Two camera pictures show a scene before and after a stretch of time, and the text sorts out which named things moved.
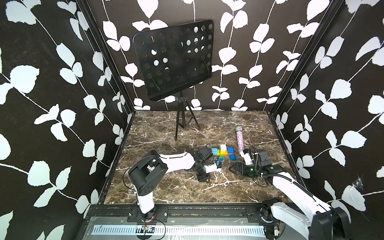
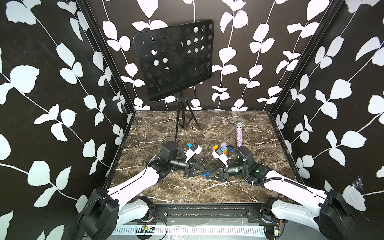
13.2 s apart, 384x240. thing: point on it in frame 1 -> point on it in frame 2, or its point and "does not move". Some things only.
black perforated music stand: (173, 59) does not move
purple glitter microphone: (240, 142) does not move
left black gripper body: (201, 173) -> (178, 163)
